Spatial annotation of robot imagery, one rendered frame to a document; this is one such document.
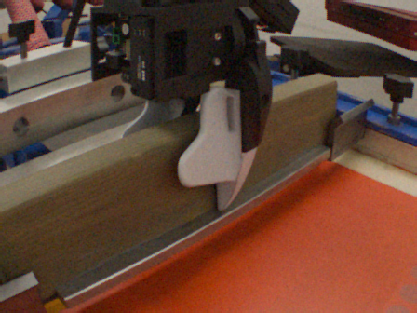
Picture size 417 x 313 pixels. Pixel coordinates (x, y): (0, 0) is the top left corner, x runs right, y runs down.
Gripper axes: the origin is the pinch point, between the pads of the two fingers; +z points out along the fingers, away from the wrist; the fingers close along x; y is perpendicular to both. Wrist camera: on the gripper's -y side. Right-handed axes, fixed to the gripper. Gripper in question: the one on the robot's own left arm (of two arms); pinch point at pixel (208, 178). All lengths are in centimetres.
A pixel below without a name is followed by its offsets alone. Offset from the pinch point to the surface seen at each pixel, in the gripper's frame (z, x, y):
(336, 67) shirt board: 7, -22, -67
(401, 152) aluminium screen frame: 3.6, 8.6, -24.7
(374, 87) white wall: 47, -58, -199
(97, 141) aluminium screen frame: 1.9, -15.7, 0.1
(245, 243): 5.4, 2.9, -1.3
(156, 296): 5.3, 2.8, 8.0
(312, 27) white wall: 20, -104, -199
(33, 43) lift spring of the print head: -5.6, -44.2, -4.3
